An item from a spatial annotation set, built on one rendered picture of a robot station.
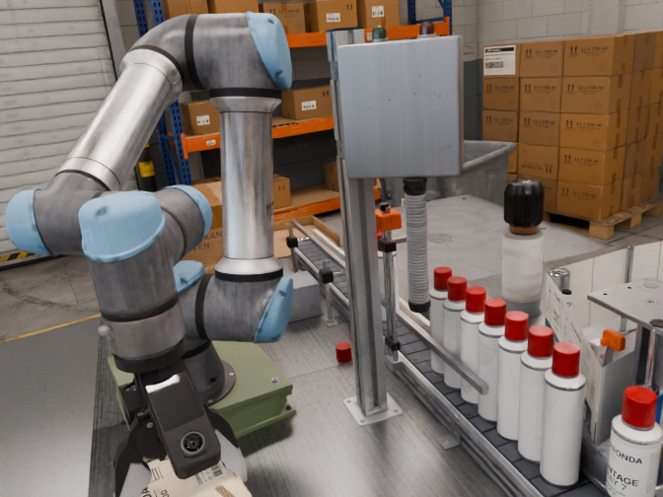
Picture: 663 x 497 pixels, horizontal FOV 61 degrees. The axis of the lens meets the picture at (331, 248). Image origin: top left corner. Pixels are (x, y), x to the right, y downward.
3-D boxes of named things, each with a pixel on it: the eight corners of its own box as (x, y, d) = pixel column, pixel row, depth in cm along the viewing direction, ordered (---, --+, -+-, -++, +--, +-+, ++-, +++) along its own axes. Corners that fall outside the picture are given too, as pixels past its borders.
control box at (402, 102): (461, 177, 80) (460, 35, 74) (345, 179, 85) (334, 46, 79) (464, 162, 90) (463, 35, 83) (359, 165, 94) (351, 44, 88)
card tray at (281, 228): (340, 246, 194) (339, 235, 193) (267, 260, 187) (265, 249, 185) (314, 224, 221) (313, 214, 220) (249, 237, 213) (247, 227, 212)
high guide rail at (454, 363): (487, 393, 87) (487, 386, 87) (481, 395, 87) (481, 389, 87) (294, 223, 184) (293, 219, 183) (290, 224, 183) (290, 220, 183)
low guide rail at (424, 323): (527, 409, 91) (527, 399, 91) (520, 411, 91) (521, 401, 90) (317, 234, 188) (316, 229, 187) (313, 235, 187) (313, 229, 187)
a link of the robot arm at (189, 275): (160, 319, 108) (150, 253, 103) (228, 322, 106) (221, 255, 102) (131, 352, 97) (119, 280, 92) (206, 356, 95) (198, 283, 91)
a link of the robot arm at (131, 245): (175, 184, 57) (137, 207, 49) (193, 285, 60) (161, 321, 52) (103, 189, 58) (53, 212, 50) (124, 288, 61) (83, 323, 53)
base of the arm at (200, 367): (232, 396, 101) (227, 348, 98) (144, 416, 96) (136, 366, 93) (217, 355, 114) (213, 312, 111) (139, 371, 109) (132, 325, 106)
